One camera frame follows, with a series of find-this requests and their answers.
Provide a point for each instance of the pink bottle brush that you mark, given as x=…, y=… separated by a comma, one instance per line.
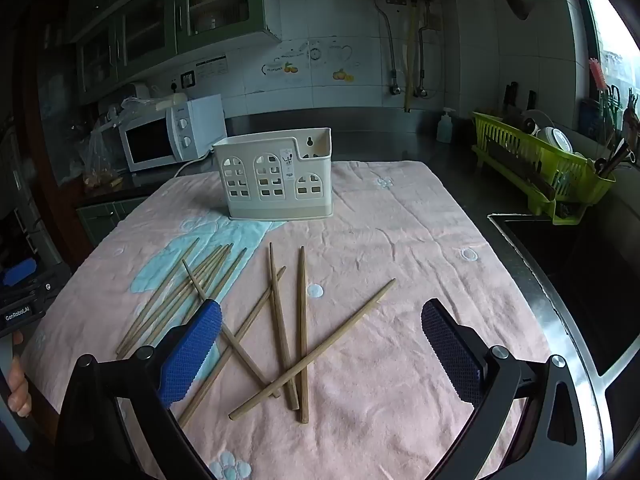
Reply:
x=596, y=72

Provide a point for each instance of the clear soap pump bottle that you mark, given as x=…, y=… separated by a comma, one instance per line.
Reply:
x=444, y=130

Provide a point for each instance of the stainless steel sink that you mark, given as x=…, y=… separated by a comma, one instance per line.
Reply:
x=575, y=280

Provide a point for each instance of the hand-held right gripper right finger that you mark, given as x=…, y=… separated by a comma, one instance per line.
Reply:
x=452, y=355

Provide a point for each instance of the white bowl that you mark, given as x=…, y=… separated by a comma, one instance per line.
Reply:
x=555, y=137

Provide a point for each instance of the green glass-door wall cabinet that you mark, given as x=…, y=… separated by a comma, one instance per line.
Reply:
x=150, y=30

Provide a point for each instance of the dark kitchen ladle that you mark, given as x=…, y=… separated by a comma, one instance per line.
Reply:
x=612, y=157

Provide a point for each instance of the white microwave oven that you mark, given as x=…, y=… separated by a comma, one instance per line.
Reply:
x=200, y=115

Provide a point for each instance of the beige plastic utensil holder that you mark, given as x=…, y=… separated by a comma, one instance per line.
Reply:
x=272, y=205

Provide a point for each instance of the pile of wooden chopsticks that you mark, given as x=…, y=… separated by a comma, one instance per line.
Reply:
x=200, y=275

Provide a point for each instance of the green base cabinet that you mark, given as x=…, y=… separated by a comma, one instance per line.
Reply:
x=100, y=220

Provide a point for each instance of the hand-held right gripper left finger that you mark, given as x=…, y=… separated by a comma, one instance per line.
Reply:
x=192, y=355

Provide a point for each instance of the green plastic dish rack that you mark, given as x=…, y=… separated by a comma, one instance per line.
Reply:
x=505, y=140

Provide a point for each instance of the clear plastic bag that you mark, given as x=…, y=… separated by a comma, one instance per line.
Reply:
x=100, y=160

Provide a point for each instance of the white rounded appliance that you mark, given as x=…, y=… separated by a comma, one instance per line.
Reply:
x=134, y=92

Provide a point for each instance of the dark wooden board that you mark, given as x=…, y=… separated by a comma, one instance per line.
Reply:
x=520, y=167

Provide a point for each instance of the person's left hand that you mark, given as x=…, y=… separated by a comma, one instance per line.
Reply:
x=19, y=392

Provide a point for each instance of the pink towel with blue print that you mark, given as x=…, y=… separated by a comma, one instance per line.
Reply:
x=400, y=260

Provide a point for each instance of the window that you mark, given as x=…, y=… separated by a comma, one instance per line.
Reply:
x=615, y=35

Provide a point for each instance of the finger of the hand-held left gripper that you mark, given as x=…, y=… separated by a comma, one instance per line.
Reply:
x=20, y=271

